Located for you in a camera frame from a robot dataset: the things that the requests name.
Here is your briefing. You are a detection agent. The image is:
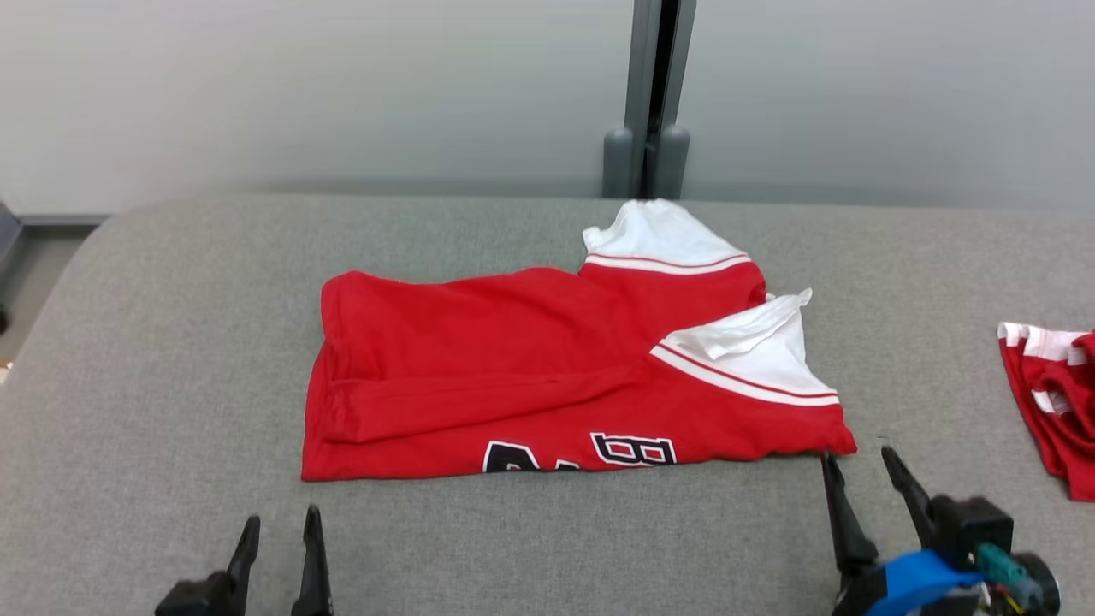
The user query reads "small red white garment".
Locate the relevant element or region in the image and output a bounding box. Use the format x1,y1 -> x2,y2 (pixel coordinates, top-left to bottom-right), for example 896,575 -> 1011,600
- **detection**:
997,322 -> 1095,503

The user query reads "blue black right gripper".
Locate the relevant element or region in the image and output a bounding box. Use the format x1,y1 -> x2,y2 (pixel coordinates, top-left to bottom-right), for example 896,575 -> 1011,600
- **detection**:
820,445 -> 985,616

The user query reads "red jersey with white sleeves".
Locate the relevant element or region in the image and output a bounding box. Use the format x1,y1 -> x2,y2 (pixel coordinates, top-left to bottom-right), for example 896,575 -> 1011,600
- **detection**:
299,198 -> 858,483

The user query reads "black cable with teal plug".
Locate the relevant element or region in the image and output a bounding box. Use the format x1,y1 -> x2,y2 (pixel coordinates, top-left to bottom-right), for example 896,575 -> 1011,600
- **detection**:
975,542 -> 1046,616

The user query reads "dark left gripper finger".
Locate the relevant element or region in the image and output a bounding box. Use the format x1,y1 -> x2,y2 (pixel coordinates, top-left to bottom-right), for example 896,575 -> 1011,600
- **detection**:
291,505 -> 334,616
224,515 -> 262,616

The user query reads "grey upright wall post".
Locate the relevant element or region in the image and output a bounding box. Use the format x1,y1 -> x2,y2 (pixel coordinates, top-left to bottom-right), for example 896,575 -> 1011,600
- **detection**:
601,0 -> 698,200

